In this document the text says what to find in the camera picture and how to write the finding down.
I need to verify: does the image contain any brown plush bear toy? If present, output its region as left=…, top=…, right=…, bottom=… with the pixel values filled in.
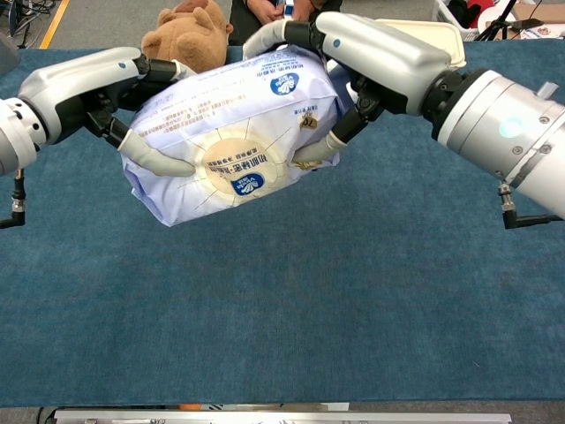
left=140, top=0, right=234, bottom=74

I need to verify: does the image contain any black tripod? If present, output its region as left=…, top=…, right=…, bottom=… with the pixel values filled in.
left=474, top=0, right=523, bottom=42

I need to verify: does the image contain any black right arm cable connector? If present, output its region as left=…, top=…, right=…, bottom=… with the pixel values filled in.
left=497, top=182, right=564, bottom=231

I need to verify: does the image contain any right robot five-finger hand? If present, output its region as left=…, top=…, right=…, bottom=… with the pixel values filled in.
left=241, top=11, right=464, bottom=171

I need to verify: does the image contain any blue carpet table mat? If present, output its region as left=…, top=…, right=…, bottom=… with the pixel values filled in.
left=0, top=38, right=565, bottom=408

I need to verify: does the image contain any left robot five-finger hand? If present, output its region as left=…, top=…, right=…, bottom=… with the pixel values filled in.
left=18, top=46, right=199, bottom=178

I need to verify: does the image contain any black left arm cable connector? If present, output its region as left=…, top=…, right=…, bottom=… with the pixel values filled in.
left=0, top=170, right=26, bottom=230

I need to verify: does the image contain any person in dark clothes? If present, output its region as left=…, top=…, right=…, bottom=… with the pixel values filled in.
left=228, top=0, right=343, bottom=46

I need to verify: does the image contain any cream plastic lunch box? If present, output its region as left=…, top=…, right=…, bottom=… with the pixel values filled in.
left=374, top=18, right=468, bottom=71

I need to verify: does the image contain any aluminium profile rail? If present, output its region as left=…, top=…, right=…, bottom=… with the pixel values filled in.
left=52, top=408, right=513, bottom=424

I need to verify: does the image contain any black arm cable connector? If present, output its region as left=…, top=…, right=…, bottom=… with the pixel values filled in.
left=497, top=182, right=564, bottom=231
left=0, top=170, right=26, bottom=230

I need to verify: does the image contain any papers and cardboard pile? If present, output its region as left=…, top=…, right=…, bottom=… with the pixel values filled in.
left=511, top=0, right=565, bottom=40

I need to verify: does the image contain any white snack packet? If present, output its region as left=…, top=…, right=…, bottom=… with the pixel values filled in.
left=119, top=42, right=354, bottom=228

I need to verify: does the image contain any grey rounded object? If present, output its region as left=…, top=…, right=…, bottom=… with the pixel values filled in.
left=0, top=33, right=21, bottom=76

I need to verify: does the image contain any floor cable tangle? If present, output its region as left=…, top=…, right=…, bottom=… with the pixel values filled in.
left=0, top=0, right=58, bottom=37

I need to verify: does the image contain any white plastic basket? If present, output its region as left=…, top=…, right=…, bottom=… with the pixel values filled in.
left=434, top=0, right=478, bottom=41

